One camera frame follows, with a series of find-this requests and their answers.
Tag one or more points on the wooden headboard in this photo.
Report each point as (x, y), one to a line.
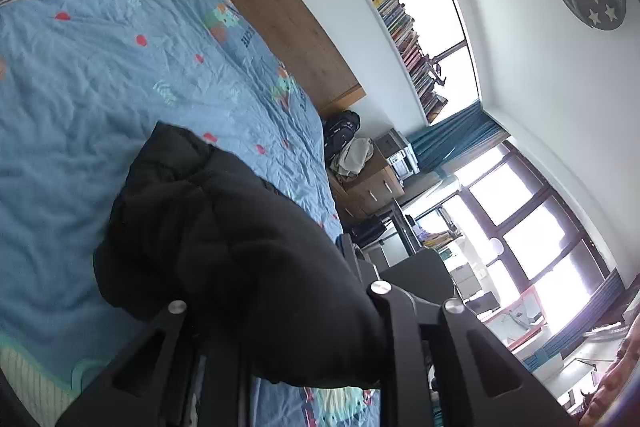
(280, 7)

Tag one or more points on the teal curtain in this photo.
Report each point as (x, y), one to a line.
(575, 327)
(450, 137)

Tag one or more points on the white grey printer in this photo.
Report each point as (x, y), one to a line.
(395, 147)

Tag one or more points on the black puffer jacket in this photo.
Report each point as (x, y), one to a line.
(240, 247)

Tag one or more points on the blue printed bed blanket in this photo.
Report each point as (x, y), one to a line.
(100, 82)

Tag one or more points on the dark blue bag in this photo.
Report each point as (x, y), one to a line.
(367, 232)

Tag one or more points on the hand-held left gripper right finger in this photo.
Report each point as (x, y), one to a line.
(395, 322)

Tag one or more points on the white striped mattress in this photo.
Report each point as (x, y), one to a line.
(25, 372)

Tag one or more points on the black desk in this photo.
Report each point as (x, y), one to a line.
(406, 227)

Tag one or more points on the black backpack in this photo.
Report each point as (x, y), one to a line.
(342, 127)

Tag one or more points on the person's head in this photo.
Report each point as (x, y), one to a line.
(610, 387)

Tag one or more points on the row of books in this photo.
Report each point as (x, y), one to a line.
(390, 2)

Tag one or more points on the beige clothes pile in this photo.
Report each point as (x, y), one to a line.
(355, 154)

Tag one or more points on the red framed board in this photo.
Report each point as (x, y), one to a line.
(505, 309)

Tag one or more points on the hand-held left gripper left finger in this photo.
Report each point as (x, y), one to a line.
(165, 332)

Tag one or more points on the narrow clerestory window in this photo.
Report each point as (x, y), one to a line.
(425, 7)

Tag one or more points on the large dark-framed window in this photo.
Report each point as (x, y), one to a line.
(530, 232)

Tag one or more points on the black chair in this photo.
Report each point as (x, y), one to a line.
(425, 272)

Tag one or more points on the wooden dresser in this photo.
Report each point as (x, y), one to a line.
(370, 192)

